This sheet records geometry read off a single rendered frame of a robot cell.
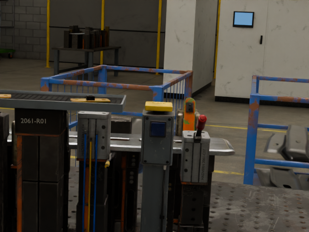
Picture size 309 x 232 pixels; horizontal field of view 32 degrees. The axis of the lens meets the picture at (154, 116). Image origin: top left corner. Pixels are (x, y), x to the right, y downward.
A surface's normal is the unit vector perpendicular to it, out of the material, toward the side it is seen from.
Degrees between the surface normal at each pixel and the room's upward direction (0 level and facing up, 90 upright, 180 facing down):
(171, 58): 90
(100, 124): 90
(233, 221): 0
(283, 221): 0
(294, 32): 90
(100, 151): 90
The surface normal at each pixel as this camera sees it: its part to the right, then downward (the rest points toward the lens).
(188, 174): 0.00, 0.18
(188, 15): -0.26, 0.16
